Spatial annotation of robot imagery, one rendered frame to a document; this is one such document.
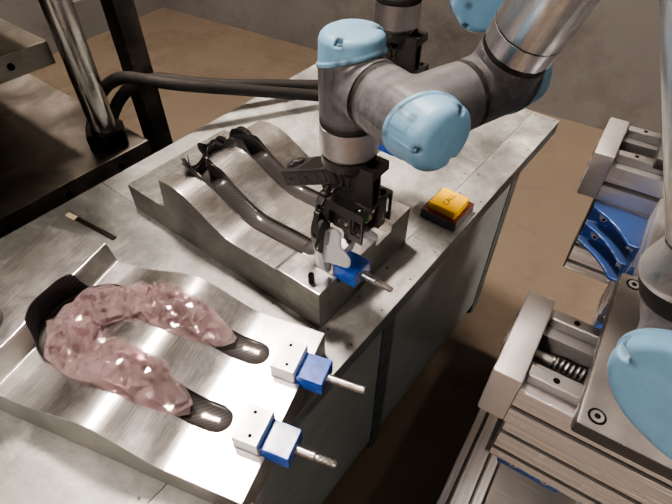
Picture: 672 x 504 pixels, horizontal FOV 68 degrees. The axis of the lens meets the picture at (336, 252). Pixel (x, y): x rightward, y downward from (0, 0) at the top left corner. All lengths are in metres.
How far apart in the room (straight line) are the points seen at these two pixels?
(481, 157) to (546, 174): 1.46
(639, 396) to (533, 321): 0.29
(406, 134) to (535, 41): 0.15
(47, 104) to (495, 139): 1.20
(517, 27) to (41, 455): 0.78
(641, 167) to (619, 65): 2.04
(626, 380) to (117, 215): 0.96
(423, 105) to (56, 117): 1.21
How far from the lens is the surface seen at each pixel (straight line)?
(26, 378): 0.82
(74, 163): 1.34
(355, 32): 0.56
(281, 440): 0.67
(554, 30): 0.53
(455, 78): 0.53
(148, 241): 1.03
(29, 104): 1.65
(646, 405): 0.38
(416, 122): 0.48
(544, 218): 2.40
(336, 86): 0.56
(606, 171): 0.98
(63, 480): 0.80
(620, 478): 0.68
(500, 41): 0.55
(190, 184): 0.92
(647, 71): 3.00
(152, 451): 0.70
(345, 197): 0.67
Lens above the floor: 1.48
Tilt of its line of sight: 46 degrees down
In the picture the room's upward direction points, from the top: straight up
